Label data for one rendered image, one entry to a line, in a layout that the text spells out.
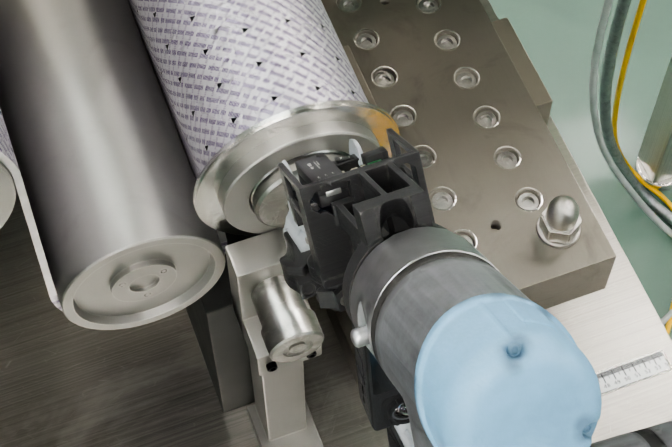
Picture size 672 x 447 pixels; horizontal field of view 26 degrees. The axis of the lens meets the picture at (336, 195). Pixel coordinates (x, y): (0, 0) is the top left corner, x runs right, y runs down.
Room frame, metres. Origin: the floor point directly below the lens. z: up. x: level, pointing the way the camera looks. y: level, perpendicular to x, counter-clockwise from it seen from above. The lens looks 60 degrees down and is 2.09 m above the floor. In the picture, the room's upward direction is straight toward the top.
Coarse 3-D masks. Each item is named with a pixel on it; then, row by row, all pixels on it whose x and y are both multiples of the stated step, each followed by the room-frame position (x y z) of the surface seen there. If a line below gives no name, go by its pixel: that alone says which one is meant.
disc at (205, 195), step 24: (264, 120) 0.51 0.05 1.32; (288, 120) 0.51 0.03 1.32; (312, 120) 0.52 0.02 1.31; (336, 120) 0.52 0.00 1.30; (360, 120) 0.53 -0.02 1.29; (384, 120) 0.53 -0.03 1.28; (240, 144) 0.50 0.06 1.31; (384, 144) 0.53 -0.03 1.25; (216, 168) 0.49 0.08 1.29; (216, 192) 0.49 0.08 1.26; (216, 216) 0.49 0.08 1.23
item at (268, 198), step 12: (300, 156) 0.50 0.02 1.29; (336, 156) 0.51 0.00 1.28; (276, 168) 0.50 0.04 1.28; (264, 180) 0.49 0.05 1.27; (276, 180) 0.49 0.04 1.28; (252, 192) 0.49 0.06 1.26; (264, 192) 0.48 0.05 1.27; (276, 192) 0.48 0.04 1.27; (252, 204) 0.49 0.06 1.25; (264, 204) 0.48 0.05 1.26; (276, 204) 0.48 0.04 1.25; (264, 216) 0.48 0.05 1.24; (276, 216) 0.48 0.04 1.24
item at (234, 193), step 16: (304, 128) 0.51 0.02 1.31; (320, 128) 0.51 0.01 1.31; (336, 128) 0.51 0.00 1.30; (352, 128) 0.52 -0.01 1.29; (272, 144) 0.50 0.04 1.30; (288, 144) 0.50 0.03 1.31; (304, 144) 0.50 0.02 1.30; (320, 144) 0.51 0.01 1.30; (336, 144) 0.51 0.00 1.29; (368, 144) 0.52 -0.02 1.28; (240, 160) 0.50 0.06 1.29; (256, 160) 0.49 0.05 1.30; (272, 160) 0.49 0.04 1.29; (240, 176) 0.49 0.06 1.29; (256, 176) 0.49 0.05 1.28; (224, 192) 0.49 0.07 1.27; (240, 192) 0.49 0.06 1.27; (224, 208) 0.48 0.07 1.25; (240, 208) 0.49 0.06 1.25; (240, 224) 0.49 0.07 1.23; (256, 224) 0.49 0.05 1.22
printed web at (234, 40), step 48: (144, 0) 0.64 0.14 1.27; (192, 0) 0.62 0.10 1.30; (240, 0) 0.61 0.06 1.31; (288, 0) 0.62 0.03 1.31; (192, 48) 0.58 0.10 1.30; (240, 48) 0.57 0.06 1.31; (288, 48) 0.57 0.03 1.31; (336, 48) 0.59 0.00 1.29; (192, 96) 0.55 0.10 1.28; (240, 96) 0.54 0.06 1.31; (288, 96) 0.53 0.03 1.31; (336, 96) 0.54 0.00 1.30; (0, 144) 0.46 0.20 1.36; (192, 144) 0.53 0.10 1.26; (48, 288) 0.46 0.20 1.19
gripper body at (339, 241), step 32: (320, 160) 0.44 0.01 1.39; (352, 160) 0.44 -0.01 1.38; (384, 160) 0.42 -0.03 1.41; (416, 160) 0.42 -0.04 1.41; (288, 192) 0.42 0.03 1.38; (320, 192) 0.41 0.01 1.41; (352, 192) 0.40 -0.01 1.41; (384, 192) 0.38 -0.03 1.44; (416, 192) 0.38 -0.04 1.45; (320, 224) 0.39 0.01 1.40; (352, 224) 0.37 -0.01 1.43; (384, 224) 0.38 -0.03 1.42; (416, 224) 0.37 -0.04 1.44; (320, 256) 0.38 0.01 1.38; (352, 256) 0.35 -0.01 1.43; (320, 288) 0.37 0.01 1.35
